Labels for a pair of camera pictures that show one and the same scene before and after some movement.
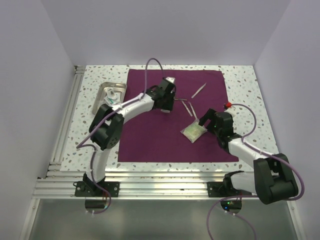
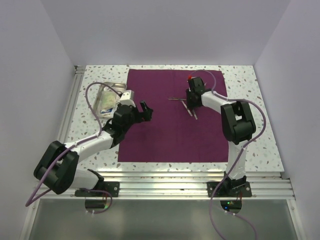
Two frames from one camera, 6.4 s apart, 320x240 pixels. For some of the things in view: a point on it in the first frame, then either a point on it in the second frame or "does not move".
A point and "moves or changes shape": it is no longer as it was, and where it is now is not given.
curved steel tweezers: [188, 101] does not move
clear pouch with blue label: [111, 97] moves or changes shape
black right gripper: [210, 114] -> [190, 104]
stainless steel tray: [119, 88] does not move
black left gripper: [169, 105] -> [146, 114]
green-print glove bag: [194, 131] -> [109, 99]
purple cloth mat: [154, 135] does not move
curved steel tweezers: [185, 105] does not move
